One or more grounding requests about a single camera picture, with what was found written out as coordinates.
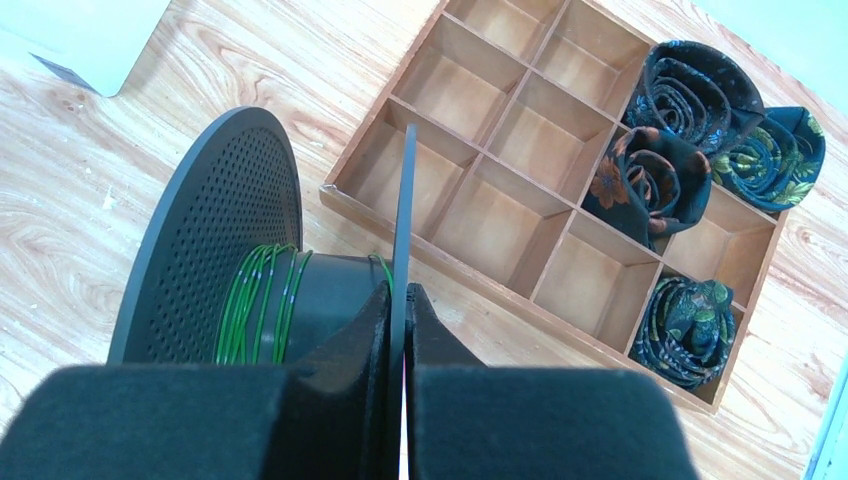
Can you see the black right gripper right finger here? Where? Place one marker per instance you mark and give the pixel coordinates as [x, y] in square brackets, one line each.
[468, 420]

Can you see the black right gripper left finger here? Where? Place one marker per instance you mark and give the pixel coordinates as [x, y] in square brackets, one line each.
[320, 417]

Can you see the green blue rolled tie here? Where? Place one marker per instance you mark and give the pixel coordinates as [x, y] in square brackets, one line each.
[687, 331]

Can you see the orange floral rolled tie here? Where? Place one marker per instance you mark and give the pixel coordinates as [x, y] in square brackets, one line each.
[650, 185]

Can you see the wooden compartment tray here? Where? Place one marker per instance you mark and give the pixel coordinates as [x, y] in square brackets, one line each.
[488, 136]

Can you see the green yellow rolled tie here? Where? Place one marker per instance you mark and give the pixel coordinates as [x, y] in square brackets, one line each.
[777, 164]

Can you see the dark blue rolled tie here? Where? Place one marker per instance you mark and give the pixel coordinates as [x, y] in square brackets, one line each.
[696, 93]

